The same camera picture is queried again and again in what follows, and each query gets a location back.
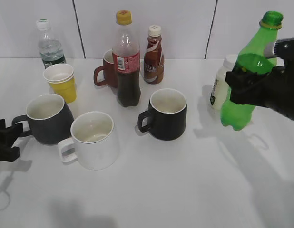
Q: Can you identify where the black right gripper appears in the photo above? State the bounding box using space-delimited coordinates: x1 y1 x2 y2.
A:
225 37 294 121

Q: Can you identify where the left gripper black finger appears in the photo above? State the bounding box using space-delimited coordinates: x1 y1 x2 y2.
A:
0 119 23 148

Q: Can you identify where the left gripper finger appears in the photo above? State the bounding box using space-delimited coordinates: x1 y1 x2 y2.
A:
0 144 20 162

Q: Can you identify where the green sprite bottle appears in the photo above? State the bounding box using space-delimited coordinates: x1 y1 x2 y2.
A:
220 11 284 131

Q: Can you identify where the gray mug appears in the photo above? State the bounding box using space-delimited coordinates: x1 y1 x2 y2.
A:
12 94 74 145

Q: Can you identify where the yellow paper cup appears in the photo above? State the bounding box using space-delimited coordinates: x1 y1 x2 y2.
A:
48 77 77 103

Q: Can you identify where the white paper cup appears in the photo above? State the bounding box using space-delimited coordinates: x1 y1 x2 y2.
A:
43 64 74 83

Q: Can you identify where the white milk bottle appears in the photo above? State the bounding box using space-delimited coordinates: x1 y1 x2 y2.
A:
210 54 238 111

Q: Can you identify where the black mug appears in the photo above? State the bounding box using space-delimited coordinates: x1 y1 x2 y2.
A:
137 88 187 141

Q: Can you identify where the white mug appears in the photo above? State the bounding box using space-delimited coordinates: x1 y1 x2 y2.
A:
58 111 120 171

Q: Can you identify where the brown coffee bottle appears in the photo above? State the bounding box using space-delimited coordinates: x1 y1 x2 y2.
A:
143 25 165 84

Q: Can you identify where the clear water bottle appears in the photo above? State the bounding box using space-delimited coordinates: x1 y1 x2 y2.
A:
36 19 66 69

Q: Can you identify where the cola bottle yellow cap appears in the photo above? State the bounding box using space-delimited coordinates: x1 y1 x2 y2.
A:
112 10 141 107

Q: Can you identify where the red mug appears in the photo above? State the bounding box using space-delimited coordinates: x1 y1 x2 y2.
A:
93 49 118 88

